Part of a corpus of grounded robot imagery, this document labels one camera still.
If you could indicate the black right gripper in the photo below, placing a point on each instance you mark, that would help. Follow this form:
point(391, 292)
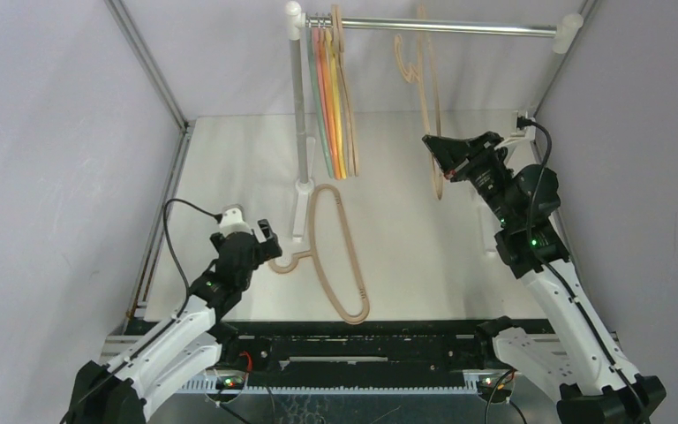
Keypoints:
point(470, 159)

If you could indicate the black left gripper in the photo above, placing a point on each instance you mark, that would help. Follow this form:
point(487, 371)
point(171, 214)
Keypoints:
point(267, 249)

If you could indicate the yellow wire hanger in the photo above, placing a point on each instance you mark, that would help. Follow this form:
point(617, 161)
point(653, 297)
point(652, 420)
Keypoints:
point(337, 107)

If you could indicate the pink wire hanger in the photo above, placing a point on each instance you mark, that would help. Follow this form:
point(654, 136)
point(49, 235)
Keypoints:
point(315, 33)

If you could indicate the green wire hanger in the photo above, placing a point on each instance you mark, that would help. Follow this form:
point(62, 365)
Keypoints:
point(319, 109)

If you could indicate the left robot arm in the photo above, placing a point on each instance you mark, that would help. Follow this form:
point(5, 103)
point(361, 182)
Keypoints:
point(131, 386)

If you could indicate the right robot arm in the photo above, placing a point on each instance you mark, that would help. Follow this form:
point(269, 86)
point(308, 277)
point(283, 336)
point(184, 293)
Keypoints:
point(592, 381)

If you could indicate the metal clothes rack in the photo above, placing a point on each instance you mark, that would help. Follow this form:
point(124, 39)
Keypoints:
point(306, 129)

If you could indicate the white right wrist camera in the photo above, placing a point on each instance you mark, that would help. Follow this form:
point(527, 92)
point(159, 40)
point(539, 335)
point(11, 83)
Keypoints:
point(521, 129)

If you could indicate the aluminium frame left post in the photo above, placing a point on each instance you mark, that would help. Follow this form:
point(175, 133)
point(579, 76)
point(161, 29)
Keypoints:
point(140, 49)

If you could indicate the aluminium frame post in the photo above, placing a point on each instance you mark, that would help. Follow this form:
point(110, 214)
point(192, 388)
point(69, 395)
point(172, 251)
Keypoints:
point(140, 49)
point(568, 32)

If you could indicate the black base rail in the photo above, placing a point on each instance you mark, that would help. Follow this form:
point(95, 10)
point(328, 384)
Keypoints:
point(371, 355)

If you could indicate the aluminium frame right post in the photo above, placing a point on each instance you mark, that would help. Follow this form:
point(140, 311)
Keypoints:
point(568, 32)

